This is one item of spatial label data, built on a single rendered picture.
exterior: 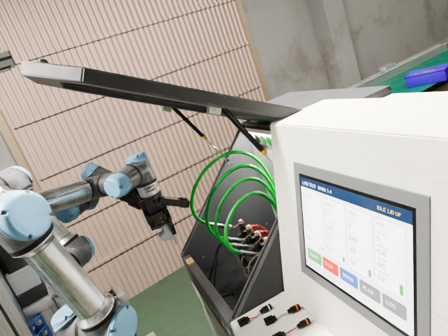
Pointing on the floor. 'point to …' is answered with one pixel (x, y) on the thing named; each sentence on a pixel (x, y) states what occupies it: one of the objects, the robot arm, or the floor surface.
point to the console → (341, 155)
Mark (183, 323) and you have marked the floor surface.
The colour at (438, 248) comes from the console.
